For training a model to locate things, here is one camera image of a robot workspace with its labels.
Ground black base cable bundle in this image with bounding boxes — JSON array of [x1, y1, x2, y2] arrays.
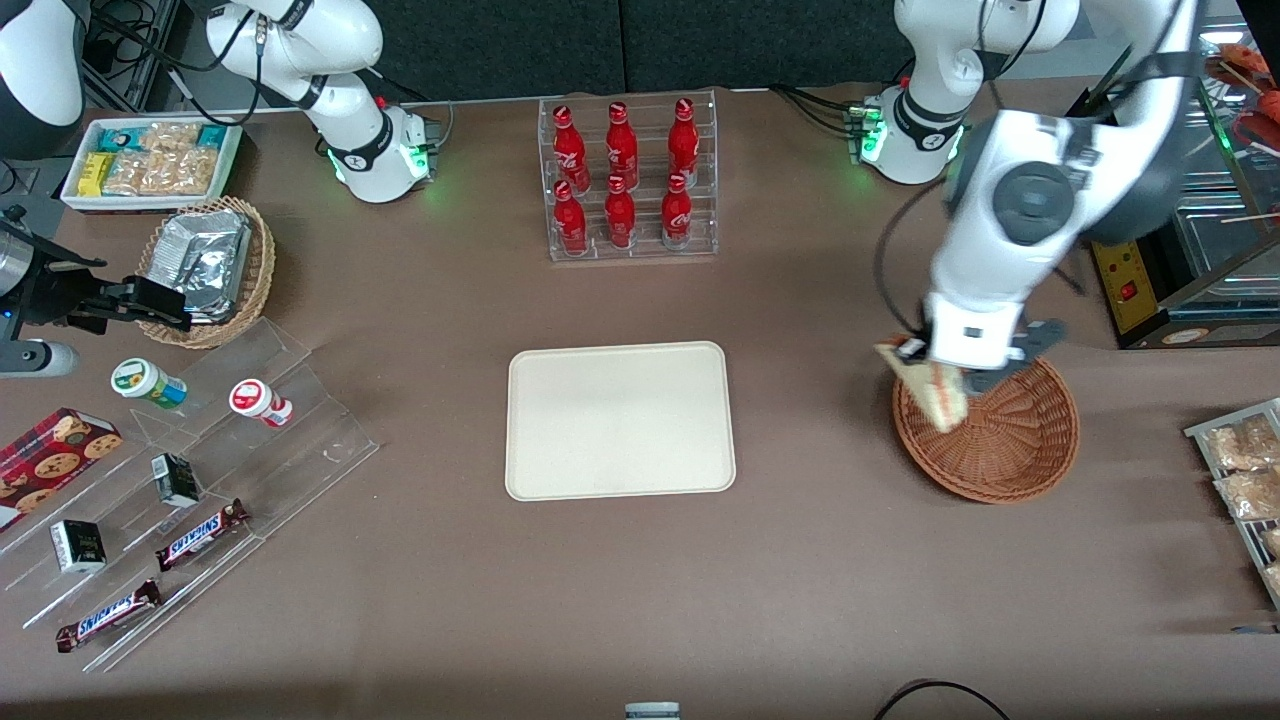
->
[[770, 84, 873, 137]]

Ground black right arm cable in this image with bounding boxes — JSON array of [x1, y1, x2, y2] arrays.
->
[[88, 0, 267, 126]]

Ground black looped floor cable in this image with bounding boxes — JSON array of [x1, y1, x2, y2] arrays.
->
[[873, 680, 1011, 720]]

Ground white rectangular snack bin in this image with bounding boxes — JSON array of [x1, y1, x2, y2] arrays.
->
[[60, 116, 244, 214]]

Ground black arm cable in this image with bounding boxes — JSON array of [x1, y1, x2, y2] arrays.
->
[[88, 0, 267, 126], [873, 178, 1089, 351]]

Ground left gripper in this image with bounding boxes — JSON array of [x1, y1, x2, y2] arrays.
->
[[895, 293, 1030, 394]]

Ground cream rectangular tray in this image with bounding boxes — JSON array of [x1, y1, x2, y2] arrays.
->
[[505, 341, 738, 502]]

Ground tray of packaged snacks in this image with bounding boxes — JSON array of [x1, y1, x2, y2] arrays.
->
[[1185, 398, 1280, 613]]

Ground black food warmer case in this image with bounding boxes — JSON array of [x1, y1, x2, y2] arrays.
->
[[1072, 18, 1280, 351]]

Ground clear nut snack bag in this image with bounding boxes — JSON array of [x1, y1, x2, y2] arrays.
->
[[140, 122, 201, 153], [103, 152, 151, 196], [145, 148, 219, 196]]

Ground oval light wicker basket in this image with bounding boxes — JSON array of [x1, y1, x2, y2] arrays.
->
[[135, 196, 277, 350]]

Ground green lid snack cup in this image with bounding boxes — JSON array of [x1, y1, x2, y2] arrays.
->
[[110, 357, 189, 411]]

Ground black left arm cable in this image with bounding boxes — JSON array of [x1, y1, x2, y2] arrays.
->
[[873, 178, 1089, 351]]

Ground small black carton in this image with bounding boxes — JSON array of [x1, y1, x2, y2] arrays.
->
[[50, 519, 107, 574], [150, 453, 201, 509]]

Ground clear acrylic stepped display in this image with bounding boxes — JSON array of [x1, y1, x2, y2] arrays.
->
[[0, 318, 381, 674]]

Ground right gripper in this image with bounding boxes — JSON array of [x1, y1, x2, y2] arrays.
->
[[0, 205, 192, 337]]

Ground triangular sandwich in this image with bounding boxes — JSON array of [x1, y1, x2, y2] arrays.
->
[[874, 342, 971, 434]]

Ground clear acrylic bottle rack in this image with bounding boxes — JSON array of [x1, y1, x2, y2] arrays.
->
[[538, 88, 719, 263]]

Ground red lid snack cup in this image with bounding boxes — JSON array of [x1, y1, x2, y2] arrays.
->
[[229, 378, 295, 429]]

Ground red cola bottle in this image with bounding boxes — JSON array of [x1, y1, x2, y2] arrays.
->
[[661, 172, 694, 251], [605, 101, 640, 189], [552, 104, 591, 193], [604, 175, 638, 251], [668, 97, 701, 187], [553, 180, 589, 257]]

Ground dark wrist camera mount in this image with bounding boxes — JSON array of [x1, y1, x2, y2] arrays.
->
[[1015, 318, 1068, 367]]

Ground red tartan cookie box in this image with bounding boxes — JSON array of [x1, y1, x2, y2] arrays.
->
[[0, 407, 124, 534]]

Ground dark partition panel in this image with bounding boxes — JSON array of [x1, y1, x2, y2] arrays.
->
[[621, 0, 906, 93], [372, 0, 622, 103]]

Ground snickers chocolate bar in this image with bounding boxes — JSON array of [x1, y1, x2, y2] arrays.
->
[[55, 579, 163, 654], [155, 498, 250, 572]]

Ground silver foil packet stack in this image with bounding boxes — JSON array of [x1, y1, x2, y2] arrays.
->
[[150, 210, 253, 326]]

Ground round brown wicker basket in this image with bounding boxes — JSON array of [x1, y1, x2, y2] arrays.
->
[[892, 345, 1081, 504]]

